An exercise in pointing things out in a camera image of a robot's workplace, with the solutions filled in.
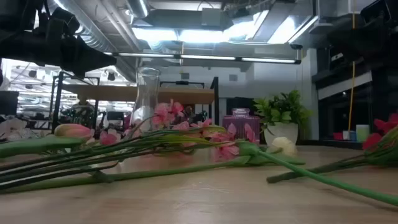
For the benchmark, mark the black surveillance camera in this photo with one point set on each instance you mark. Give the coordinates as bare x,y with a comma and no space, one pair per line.
296,46

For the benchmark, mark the wooden shelf with black legs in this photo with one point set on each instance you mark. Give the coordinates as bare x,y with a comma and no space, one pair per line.
102,93

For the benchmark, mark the white cup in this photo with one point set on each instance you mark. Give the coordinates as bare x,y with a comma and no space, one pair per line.
346,135

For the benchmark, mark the pale green cup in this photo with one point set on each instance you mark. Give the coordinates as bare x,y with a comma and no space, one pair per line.
362,133

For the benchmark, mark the white blossom flower spray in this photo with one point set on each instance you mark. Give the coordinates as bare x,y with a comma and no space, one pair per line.
12,126

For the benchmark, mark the red blossom flower spray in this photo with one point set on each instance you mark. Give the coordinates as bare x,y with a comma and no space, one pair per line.
385,149

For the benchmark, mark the pink tulip stem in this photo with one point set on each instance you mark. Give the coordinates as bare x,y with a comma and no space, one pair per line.
74,130

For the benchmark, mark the long LED light bar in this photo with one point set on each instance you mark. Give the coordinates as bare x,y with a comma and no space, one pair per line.
205,57

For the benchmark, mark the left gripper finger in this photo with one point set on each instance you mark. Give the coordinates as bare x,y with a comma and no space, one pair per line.
84,59

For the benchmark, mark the red tulip stem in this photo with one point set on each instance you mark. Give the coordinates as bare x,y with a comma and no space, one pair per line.
373,192

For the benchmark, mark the blue cup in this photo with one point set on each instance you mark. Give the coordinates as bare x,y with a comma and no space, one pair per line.
353,136

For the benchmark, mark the purple ribbed glass vase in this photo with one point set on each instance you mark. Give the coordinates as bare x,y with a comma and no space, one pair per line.
239,124

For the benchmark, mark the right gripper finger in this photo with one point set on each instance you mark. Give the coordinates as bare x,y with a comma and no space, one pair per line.
351,43

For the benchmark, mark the pink blossom flower spray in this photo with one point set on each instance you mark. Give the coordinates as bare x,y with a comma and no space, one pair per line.
163,115

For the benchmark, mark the person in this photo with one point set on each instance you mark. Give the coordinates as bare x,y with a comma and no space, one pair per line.
81,113

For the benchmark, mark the red bowl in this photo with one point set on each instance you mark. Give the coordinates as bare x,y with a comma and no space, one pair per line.
338,136

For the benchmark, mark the black monitor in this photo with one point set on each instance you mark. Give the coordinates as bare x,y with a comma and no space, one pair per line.
8,102
115,116

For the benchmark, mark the green plant in white pot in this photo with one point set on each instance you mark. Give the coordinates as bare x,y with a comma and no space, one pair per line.
281,132

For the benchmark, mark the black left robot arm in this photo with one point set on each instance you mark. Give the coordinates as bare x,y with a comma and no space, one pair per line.
18,15

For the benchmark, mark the white ceiling box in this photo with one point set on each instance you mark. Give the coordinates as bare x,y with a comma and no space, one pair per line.
335,7

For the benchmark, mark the tall clear glass vase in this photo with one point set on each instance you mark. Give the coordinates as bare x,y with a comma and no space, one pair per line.
147,93

